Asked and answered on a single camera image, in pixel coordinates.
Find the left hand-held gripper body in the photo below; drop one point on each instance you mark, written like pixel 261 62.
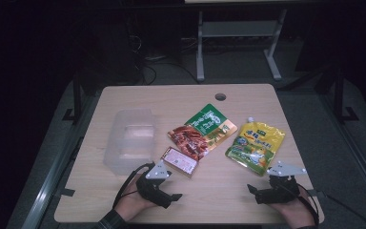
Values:
pixel 157 171

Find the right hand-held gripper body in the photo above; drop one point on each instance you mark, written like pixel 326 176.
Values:
pixel 279 192

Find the small red and yellow box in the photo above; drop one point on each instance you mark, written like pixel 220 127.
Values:
pixel 180 160

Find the person's right hand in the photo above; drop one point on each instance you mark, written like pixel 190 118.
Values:
pixel 298 211

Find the person's left hand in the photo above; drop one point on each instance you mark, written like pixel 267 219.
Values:
pixel 130 205

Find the clear plastic container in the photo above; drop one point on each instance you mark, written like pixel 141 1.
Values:
pixel 130 143

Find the yellow spouted pouch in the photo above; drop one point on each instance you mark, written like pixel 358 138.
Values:
pixel 255 146

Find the green and gold snack packet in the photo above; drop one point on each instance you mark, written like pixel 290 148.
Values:
pixel 203 130

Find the black metal stand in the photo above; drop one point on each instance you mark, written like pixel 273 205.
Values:
pixel 77 98
pixel 339 95

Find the grey table bracket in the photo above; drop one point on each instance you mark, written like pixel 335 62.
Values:
pixel 66 192
pixel 316 192

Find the aluminium floor rail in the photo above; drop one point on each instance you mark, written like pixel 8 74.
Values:
pixel 54 171
pixel 355 156

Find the white metal desk frame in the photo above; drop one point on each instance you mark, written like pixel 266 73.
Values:
pixel 239 28

